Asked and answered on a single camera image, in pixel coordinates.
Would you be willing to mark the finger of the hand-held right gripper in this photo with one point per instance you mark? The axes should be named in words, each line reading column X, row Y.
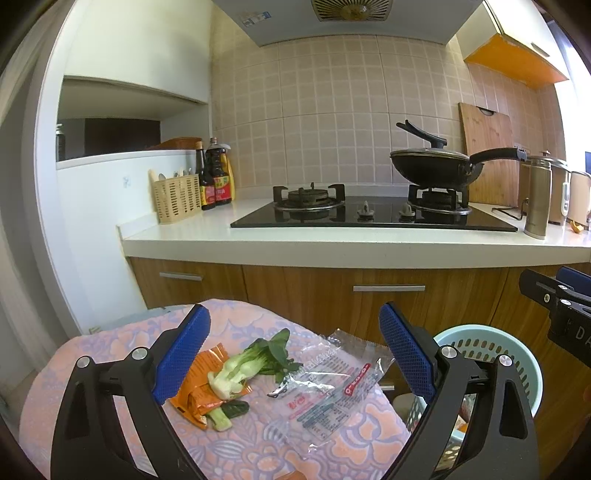
column 540, row 288
column 577, row 281

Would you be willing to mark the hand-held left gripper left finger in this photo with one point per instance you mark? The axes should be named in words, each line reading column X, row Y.
column 182, row 355

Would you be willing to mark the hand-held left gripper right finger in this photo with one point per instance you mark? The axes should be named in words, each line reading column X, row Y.
column 408, row 355

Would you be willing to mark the orange snack wrapper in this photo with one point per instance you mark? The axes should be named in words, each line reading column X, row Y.
column 203, row 369

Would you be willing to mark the green bok choy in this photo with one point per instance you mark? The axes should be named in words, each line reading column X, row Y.
column 235, row 374

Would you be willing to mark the small bok choy piece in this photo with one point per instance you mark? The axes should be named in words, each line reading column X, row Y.
column 221, row 417

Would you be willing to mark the light blue plastic basket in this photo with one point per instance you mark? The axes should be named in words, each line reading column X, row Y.
column 508, row 355

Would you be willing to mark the clear plastic bag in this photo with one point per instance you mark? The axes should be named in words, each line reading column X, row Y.
column 332, row 397

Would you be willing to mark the pink floral blanket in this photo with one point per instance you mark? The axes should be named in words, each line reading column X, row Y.
column 115, row 337

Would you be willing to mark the cream electric kettle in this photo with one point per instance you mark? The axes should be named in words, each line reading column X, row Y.
column 579, row 198

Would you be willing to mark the steel thermos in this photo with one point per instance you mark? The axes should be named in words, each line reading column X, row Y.
column 538, row 203

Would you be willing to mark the steel electric kettle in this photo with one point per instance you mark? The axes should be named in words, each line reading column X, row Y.
column 558, row 194

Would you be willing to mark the small shiny metal piece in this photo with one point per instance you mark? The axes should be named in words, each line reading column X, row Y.
column 278, row 392

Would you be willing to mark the wooden base cabinet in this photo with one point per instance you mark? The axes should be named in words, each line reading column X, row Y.
column 300, row 300

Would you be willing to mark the beige utensil basket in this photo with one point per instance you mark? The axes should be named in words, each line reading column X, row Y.
column 178, row 198

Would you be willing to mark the black glass gas stove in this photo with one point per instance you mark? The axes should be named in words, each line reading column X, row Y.
column 323, row 222

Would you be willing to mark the wooden cutting board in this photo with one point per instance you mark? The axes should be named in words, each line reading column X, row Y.
column 489, row 138

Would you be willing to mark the black wok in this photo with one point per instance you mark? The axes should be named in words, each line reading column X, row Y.
column 429, row 170

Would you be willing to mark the slim dark sauce bottle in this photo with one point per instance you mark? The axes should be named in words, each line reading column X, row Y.
column 206, row 191

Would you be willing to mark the large dark sauce bottle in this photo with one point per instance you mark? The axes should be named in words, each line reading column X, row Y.
column 220, row 184

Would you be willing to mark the yellow oil bottle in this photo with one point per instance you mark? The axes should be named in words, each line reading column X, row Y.
column 231, row 180

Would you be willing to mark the wooden box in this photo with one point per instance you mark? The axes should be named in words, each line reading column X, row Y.
column 180, row 143

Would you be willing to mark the range hood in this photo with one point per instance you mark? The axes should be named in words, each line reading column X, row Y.
column 286, row 23

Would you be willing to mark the wall cabinet with orange underside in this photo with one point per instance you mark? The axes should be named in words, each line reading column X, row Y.
column 508, row 55

